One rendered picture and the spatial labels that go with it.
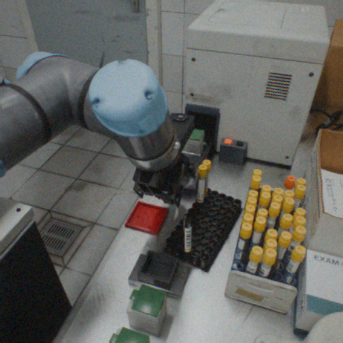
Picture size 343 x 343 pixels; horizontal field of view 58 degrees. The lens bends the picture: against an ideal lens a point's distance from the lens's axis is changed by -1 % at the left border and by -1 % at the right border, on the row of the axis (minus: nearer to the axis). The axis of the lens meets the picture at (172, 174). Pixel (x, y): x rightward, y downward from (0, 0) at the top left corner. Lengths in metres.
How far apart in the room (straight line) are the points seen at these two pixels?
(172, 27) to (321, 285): 1.85
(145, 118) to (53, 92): 0.11
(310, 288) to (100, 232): 1.41
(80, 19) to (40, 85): 2.00
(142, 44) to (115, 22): 0.22
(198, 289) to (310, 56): 0.47
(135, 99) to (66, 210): 1.67
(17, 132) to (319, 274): 0.44
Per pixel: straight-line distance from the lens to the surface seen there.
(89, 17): 2.32
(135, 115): 0.32
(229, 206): 0.64
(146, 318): 0.47
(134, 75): 0.33
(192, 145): 0.68
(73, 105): 0.38
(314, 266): 0.54
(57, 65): 0.40
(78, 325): 0.54
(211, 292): 0.55
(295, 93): 0.71
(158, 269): 0.55
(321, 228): 0.52
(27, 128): 0.34
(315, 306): 0.50
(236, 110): 0.74
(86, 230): 1.82
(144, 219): 0.64
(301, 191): 0.57
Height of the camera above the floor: 1.36
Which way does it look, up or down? 41 degrees down
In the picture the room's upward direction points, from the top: straight up
